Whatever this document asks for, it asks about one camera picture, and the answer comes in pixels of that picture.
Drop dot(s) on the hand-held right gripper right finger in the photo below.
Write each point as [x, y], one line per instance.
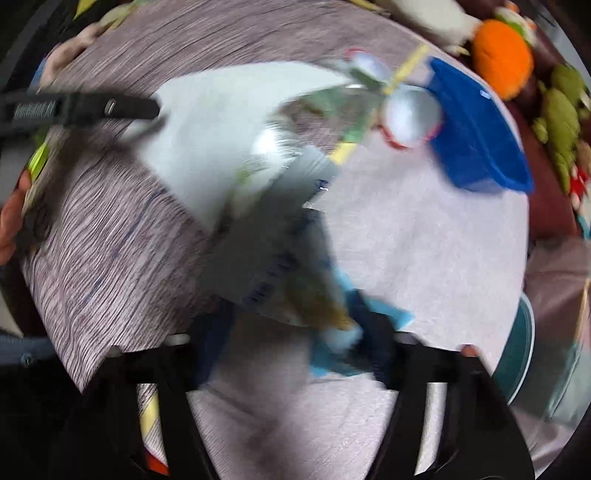
[376, 350]

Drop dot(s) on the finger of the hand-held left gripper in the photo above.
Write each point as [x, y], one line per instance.
[111, 108]

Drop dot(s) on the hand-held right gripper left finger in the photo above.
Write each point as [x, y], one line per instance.
[214, 341]

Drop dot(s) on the light blue wrapper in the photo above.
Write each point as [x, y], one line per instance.
[330, 364]

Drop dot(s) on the white sachet packet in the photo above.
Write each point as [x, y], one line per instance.
[268, 272]

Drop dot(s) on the white paper tissue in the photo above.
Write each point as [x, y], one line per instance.
[207, 129]

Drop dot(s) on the teal trash bin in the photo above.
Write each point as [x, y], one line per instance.
[519, 360]

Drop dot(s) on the clear plastic bag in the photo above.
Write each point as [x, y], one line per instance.
[304, 170]

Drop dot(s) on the blue plastic tray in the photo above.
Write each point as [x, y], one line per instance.
[471, 134]

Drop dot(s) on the person's left hand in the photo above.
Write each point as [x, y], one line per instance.
[9, 221]

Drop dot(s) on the pale pink plush toy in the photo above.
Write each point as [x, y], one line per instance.
[64, 50]

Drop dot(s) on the person's blue-grey shirt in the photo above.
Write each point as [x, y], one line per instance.
[23, 348]

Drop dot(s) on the pink plaid blanket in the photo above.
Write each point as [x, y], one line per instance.
[554, 277]

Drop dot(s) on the dark red leather sofa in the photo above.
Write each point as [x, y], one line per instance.
[545, 184]

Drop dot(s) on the olive green crocodile plush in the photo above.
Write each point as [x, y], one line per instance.
[561, 120]

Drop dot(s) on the orange carrot bunny plush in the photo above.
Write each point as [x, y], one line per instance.
[501, 55]

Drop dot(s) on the white duck plush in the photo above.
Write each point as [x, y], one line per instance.
[443, 18]

